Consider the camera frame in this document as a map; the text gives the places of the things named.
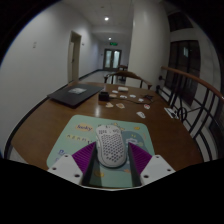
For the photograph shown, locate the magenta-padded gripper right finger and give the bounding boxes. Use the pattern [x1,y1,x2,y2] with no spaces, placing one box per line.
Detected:
[128,142,177,187]

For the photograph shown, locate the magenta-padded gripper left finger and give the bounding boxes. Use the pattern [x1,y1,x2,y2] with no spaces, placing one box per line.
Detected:
[47,141,99,187]

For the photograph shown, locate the white honeycomb computer mouse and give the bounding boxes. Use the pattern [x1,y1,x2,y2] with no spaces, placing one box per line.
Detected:
[95,124,128,169]

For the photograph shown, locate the green printed mouse pad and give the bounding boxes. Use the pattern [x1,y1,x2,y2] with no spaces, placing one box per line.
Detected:
[46,114,156,189]

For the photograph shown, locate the dark closed laptop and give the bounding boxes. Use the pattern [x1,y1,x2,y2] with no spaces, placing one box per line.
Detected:
[46,83,105,109]

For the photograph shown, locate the small black box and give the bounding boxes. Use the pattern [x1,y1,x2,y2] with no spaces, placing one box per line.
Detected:
[98,91,110,102]

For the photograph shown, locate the black railing with wooden handrail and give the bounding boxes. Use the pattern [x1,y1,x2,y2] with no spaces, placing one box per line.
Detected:
[155,65,224,162]

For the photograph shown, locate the brown wooden armchair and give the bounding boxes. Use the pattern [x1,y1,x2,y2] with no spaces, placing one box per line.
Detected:
[103,70,153,90]

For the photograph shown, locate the dark framed window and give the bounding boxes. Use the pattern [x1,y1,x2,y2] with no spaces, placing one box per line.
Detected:
[166,39,202,106]

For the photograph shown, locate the open white door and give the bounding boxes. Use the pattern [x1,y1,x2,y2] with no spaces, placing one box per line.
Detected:
[67,30,83,84]

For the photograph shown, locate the glass double door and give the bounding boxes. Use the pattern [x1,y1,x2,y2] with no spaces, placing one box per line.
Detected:
[102,48,123,71]

